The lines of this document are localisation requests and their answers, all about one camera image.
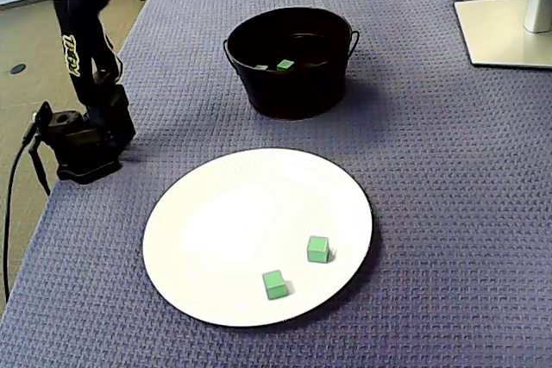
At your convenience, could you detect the white round plate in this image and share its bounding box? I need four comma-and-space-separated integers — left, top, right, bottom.
141, 147, 374, 328

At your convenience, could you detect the black metal bucket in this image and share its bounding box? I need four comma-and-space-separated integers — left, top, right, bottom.
223, 6, 361, 122

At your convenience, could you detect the blue woven table mat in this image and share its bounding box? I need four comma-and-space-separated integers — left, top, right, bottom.
0, 0, 552, 368

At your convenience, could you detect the white monitor stand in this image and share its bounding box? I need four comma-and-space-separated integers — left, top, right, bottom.
453, 0, 552, 70

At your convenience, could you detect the short black cable loop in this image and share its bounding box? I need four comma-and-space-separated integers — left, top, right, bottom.
28, 143, 52, 196

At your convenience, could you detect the thick black cable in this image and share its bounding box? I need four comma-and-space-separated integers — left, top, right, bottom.
2, 124, 38, 304

